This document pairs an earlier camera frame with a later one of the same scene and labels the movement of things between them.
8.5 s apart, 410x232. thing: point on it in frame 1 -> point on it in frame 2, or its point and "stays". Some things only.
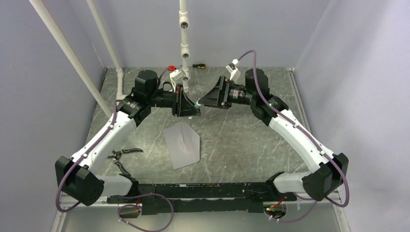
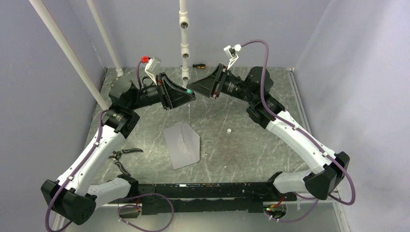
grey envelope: x=183 y=144 stays
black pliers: x=116 y=155 stays
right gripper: x=218 y=96 -> x=205 y=86
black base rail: x=161 y=199 stays
